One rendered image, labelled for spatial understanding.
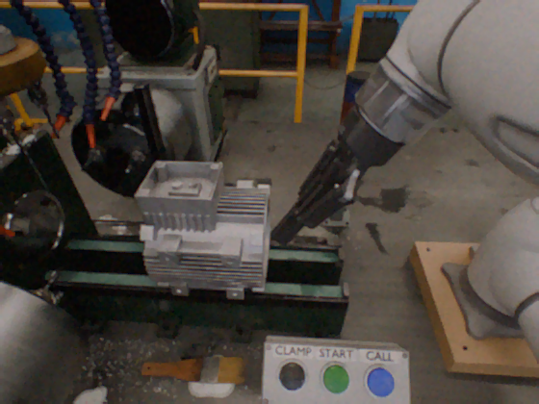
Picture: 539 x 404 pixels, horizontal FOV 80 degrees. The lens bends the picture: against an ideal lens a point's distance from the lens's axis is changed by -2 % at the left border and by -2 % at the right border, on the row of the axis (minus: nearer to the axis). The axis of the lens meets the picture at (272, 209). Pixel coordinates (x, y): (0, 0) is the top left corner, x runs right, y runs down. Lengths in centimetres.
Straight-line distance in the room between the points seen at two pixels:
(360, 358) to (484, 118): 29
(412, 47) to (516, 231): 41
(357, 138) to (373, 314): 50
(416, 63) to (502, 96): 14
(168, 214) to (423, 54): 40
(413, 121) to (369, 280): 54
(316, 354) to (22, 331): 34
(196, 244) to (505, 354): 61
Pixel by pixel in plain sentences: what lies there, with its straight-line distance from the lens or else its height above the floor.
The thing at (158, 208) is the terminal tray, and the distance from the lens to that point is 54.
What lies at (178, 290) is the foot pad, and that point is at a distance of 61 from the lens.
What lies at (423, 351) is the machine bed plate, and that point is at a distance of 79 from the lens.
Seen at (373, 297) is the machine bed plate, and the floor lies 80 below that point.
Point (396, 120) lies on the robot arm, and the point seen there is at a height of 130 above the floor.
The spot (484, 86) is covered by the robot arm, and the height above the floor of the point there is 138.
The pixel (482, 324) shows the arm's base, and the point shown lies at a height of 87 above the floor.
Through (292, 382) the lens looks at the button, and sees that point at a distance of 41.
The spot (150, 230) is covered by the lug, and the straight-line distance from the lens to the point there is 55.
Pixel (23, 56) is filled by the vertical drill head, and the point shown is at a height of 133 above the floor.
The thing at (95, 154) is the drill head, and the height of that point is 107.
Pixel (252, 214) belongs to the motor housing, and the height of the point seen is 110.
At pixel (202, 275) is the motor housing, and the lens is 56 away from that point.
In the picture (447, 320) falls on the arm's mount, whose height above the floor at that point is 85.
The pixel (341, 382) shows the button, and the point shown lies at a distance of 42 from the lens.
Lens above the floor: 145
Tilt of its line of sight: 41 degrees down
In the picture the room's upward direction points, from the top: straight up
